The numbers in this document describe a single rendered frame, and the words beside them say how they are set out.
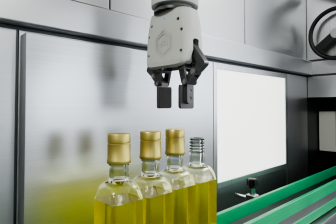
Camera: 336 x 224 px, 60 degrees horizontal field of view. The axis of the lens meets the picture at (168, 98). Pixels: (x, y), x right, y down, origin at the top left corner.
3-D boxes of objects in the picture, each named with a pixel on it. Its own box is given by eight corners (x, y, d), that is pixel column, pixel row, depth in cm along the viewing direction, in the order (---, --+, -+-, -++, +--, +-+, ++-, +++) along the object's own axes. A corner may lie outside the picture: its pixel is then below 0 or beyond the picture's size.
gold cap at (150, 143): (151, 155, 50) (151, 129, 50) (166, 158, 47) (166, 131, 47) (135, 158, 47) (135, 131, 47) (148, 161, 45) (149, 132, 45)
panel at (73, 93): (280, 166, 108) (279, 74, 109) (288, 167, 106) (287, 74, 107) (17, 242, 47) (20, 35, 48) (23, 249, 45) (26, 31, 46)
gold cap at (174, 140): (175, 151, 54) (175, 128, 54) (189, 154, 51) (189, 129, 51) (160, 153, 51) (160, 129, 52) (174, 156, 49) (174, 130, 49)
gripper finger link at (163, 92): (148, 72, 55) (147, 108, 55) (159, 71, 52) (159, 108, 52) (160, 73, 57) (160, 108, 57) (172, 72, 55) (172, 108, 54)
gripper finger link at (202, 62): (178, 32, 50) (169, 63, 52) (210, 45, 45) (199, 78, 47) (183, 33, 51) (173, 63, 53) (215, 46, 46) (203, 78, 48)
